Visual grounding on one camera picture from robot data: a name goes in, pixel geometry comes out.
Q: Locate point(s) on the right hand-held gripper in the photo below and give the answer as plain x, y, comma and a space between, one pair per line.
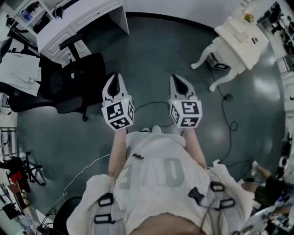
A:
186, 113

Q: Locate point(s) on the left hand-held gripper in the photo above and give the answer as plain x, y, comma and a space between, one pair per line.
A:
118, 113

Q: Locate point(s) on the black office chair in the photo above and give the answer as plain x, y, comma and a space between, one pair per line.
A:
69, 104

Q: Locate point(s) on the person's right forearm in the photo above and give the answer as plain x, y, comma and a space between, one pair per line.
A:
194, 147

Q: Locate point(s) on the person's left forearm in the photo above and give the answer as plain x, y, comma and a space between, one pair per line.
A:
118, 149

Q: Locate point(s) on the black swivel chair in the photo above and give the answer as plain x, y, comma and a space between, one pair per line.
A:
34, 169

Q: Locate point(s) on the black and white box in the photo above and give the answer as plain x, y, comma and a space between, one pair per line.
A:
218, 65

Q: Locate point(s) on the person's right shoe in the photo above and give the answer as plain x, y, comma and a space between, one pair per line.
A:
156, 129

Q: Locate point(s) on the person's shoe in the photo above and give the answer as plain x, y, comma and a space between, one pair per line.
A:
145, 130
156, 129

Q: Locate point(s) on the black power adapter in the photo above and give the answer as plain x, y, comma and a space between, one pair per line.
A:
228, 97

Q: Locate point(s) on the person's left shoe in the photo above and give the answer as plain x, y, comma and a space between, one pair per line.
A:
145, 130

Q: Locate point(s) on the person's white shirt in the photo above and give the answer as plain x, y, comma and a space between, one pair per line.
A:
156, 160

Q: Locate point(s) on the white ornate side table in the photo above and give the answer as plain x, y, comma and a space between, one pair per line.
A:
248, 50

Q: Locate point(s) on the white desk with drawers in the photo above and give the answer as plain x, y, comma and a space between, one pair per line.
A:
92, 13

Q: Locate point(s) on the small black remote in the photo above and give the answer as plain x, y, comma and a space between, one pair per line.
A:
254, 40

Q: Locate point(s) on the white draped shirt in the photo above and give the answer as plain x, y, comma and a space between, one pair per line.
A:
20, 73

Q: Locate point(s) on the black keyboard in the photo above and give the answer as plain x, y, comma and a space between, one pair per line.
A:
69, 5

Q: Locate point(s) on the black headset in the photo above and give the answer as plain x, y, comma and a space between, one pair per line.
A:
58, 12

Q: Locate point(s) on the black storage box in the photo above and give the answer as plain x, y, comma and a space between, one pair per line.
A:
41, 24

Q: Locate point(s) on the yellow flower arrangement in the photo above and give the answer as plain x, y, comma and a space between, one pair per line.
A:
249, 18

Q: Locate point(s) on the white shelf unit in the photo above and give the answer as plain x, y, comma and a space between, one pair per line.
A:
49, 10

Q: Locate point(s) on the clear water bottle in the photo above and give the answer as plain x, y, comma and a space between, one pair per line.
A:
26, 15

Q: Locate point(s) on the red potted flowers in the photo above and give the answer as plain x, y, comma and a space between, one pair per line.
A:
33, 6

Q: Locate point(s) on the grey chest harness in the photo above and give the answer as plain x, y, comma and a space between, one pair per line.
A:
116, 213

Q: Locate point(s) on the red jacket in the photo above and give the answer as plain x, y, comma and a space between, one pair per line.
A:
16, 177

